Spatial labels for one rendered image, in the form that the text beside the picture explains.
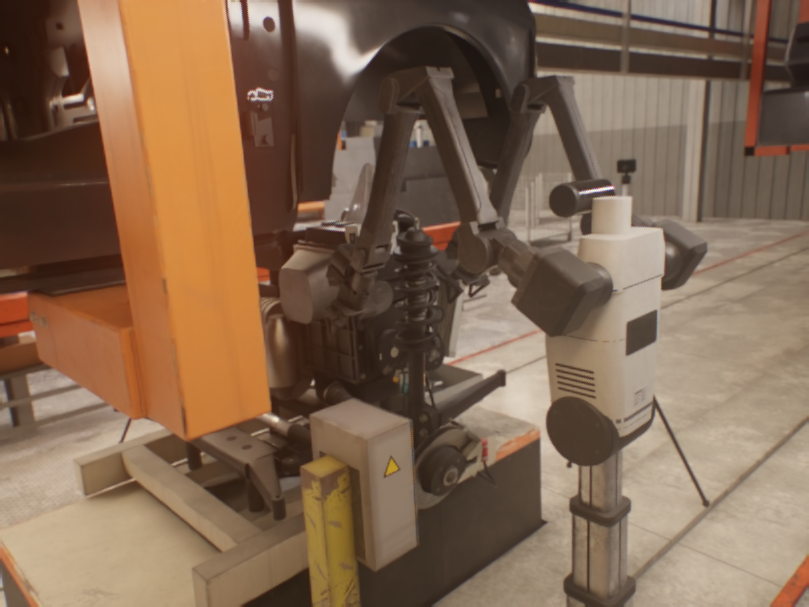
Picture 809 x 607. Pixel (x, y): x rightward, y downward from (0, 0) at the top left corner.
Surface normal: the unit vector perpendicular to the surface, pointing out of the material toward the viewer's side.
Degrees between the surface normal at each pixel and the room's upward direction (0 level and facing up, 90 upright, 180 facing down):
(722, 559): 0
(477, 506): 90
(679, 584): 0
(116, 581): 0
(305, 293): 90
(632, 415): 90
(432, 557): 90
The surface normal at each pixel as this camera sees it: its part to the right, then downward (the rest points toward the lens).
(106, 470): 0.69, 0.14
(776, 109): -0.72, 0.20
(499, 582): -0.05, -0.97
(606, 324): -0.19, 0.24
